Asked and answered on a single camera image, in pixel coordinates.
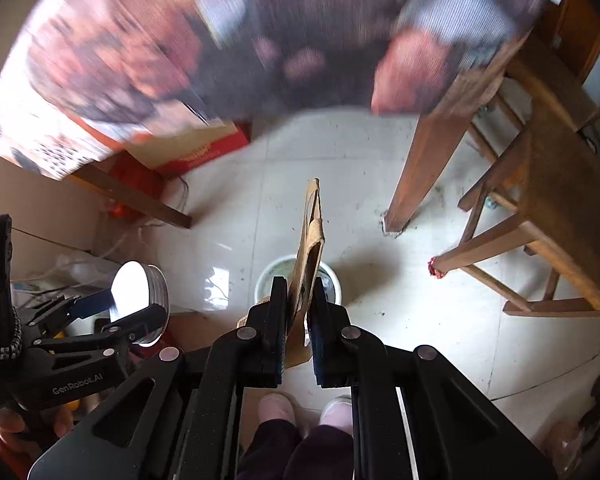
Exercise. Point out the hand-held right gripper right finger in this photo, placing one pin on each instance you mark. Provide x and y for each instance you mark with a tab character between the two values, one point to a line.
321	320

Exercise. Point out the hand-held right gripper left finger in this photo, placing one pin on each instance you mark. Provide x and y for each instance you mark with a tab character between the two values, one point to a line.
277	310

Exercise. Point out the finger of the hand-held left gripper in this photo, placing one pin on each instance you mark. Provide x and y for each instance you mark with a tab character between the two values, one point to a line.
92	305
145	321

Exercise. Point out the white bowl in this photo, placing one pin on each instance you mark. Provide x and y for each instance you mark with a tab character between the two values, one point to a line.
272	280

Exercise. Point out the brown cardboard piece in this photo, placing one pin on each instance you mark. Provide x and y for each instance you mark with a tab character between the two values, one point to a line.
310	240

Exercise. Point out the person's left hand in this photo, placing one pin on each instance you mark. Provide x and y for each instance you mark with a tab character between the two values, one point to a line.
10	425

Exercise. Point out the clear plastic bag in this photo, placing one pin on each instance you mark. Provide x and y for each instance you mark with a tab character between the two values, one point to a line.
70	270

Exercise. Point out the flat cardboard sheet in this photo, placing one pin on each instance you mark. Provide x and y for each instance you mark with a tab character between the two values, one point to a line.
192	325

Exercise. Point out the person's right pink shoe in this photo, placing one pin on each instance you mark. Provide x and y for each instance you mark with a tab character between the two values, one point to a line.
337	410

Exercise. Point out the person's pink shoe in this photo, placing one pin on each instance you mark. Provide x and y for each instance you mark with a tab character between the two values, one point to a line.
277	410
337	410

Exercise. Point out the person's left pink shoe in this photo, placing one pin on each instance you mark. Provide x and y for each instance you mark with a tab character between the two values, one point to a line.
277	410

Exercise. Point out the red plastic bag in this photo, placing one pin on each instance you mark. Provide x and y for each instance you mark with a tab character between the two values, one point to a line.
130	180

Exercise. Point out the person's right leg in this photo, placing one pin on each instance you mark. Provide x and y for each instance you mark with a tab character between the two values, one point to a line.
327	455

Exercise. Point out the person's leg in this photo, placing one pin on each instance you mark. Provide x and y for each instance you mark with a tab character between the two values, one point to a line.
327	455
270	452

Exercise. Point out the person's left leg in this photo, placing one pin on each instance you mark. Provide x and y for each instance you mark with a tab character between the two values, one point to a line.
270	452

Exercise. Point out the red cardboard box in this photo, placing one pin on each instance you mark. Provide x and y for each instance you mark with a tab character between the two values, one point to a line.
195	150

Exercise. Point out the wooden table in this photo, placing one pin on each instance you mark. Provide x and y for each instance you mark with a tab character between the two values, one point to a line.
430	160

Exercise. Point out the table with printed cloth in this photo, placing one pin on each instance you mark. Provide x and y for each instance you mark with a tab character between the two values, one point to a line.
180	60

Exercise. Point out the wooden stool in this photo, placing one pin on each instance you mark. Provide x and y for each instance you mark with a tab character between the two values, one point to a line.
565	200

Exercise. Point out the crumpled plastic bag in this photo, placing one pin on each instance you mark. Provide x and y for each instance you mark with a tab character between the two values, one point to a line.
570	447

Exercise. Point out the dark cloth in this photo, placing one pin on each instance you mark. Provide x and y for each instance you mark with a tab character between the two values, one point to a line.
597	402

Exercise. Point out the wooden chair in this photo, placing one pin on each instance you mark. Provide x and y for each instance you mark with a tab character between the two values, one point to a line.
555	75

